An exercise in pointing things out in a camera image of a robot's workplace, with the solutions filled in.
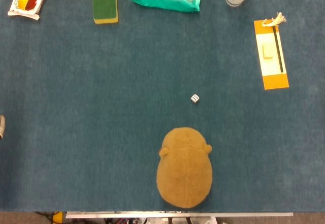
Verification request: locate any yellow object under table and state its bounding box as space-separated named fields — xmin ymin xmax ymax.
xmin=52 ymin=211 xmax=64 ymax=224

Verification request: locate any cream tassel string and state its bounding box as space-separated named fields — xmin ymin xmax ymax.
xmin=262 ymin=12 xmax=287 ymax=28

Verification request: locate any green yellow sponge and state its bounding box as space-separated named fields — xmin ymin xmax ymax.
xmin=92 ymin=0 xmax=119 ymax=25

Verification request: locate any beige eraser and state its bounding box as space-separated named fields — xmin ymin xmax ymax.
xmin=262 ymin=43 xmax=274 ymax=59

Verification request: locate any orange white card package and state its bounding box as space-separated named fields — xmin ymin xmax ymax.
xmin=253 ymin=19 xmax=290 ymax=90

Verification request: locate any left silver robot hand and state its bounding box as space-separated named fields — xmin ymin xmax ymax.
xmin=0 ymin=114 xmax=6 ymax=140

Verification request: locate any white snack packet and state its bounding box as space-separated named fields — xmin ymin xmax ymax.
xmin=7 ymin=0 xmax=50 ymax=21

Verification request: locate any brown plush toy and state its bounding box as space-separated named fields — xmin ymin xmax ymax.
xmin=156 ymin=126 xmax=213 ymax=209

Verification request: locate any black pencil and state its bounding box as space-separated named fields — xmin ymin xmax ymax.
xmin=273 ymin=25 xmax=284 ymax=73

